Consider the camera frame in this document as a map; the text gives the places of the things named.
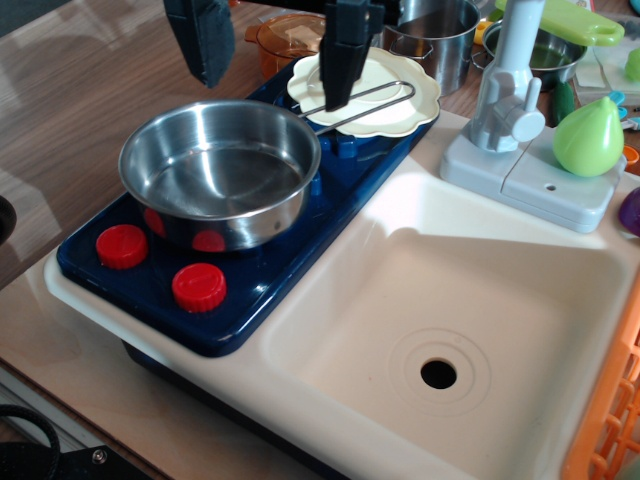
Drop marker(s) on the black metal bracket with screw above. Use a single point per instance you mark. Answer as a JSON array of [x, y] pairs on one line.
[[97, 463]]

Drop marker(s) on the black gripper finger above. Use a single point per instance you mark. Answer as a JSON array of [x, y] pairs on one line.
[[349, 30], [205, 34]]

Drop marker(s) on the black round object left edge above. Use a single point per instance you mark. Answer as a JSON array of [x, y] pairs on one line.
[[8, 219]]

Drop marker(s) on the dark blue toy stove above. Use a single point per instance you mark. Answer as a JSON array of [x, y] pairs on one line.
[[350, 172]]

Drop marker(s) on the orange toy cup right edge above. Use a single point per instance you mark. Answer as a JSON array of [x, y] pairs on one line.
[[632, 156]]

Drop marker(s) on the small steel frying pan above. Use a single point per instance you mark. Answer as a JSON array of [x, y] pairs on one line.
[[222, 175]]

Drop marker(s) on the tall steel pot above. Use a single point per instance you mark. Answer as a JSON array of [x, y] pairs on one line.
[[437, 34]]

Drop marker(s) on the cream scalloped plastic plate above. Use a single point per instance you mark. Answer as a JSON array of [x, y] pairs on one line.
[[393, 97]]

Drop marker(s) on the grey toy faucet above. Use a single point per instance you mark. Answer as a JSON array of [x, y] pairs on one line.
[[505, 151]]

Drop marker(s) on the orange plastic dish rack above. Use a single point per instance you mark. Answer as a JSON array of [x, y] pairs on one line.
[[608, 437]]

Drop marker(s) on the small steel bowl pot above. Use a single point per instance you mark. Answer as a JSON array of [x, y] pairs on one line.
[[553, 60]]

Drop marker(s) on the red stove knob right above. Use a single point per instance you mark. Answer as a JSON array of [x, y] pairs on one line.
[[199, 287]]

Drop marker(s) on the orange transparent plastic pot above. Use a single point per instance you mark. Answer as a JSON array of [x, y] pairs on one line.
[[285, 38]]

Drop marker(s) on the red stove knob left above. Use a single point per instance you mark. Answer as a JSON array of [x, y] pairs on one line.
[[122, 247]]

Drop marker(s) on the lime green cutting board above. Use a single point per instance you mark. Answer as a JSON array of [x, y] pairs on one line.
[[564, 19]]

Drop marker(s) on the green toy cucumber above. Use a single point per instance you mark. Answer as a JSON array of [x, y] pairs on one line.
[[562, 102]]

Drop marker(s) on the green toy vegetable top right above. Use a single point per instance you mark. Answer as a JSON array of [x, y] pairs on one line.
[[632, 66]]

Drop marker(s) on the light green plastic pear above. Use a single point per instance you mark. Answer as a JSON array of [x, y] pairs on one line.
[[589, 141]]

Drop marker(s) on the red stove knob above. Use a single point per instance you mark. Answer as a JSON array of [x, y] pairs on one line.
[[122, 247], [199, 287]]

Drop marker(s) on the purple toy eggplant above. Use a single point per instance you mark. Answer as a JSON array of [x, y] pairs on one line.
[[629, 212]]

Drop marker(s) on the cream toy sink unit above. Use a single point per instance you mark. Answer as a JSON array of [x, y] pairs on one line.
[[441, 336]]

